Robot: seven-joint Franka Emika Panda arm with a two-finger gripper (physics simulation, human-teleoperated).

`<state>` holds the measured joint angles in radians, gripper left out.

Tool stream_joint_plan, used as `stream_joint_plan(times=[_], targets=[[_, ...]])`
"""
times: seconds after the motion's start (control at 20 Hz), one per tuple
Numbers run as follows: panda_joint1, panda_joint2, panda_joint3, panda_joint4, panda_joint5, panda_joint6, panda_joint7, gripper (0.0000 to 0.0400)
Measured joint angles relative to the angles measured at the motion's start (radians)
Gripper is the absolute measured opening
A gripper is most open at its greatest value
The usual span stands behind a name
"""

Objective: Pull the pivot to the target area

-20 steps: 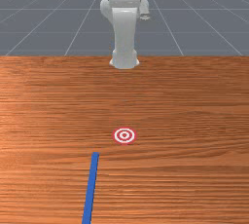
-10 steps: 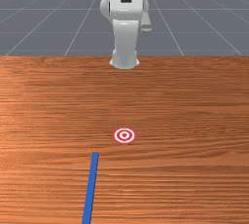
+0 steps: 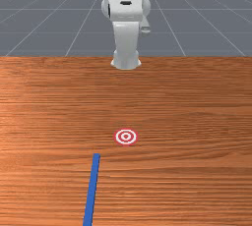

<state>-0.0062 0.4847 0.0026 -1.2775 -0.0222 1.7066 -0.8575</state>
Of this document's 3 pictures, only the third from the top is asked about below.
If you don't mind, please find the long blue stick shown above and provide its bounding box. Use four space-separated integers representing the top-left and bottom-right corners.
82 152 101 226

